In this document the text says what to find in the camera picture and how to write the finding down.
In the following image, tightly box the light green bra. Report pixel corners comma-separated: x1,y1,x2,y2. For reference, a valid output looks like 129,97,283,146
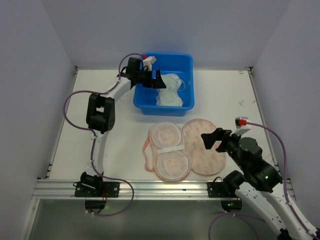
156,73,186,107

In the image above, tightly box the floral mesh laundry bag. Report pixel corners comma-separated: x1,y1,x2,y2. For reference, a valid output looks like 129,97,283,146
143,118,227,183

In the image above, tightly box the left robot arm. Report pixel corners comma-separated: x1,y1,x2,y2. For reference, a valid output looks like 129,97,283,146
80,54,166,195

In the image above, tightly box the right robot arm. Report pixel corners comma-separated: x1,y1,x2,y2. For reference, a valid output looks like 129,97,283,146
201,128,320,240

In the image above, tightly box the blue plastic bin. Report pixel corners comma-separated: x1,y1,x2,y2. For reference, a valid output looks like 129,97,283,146
133,52,195,117

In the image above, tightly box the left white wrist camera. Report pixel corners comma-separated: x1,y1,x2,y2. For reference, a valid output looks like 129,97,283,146
142,56,157,71

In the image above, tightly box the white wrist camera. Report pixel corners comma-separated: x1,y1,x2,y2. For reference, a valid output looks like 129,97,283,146
231,116,251,136
142,56,157,71

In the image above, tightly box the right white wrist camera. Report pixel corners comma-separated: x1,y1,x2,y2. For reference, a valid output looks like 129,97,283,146
231,116,251,136

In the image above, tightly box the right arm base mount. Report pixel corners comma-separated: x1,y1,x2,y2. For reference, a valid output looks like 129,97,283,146
206,176,243,213

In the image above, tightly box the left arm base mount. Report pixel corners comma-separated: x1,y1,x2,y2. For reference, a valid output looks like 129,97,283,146
73,181,120,213

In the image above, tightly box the aluminium mounting rail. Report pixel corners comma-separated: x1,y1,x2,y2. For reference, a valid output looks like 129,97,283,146
31,179,209,201

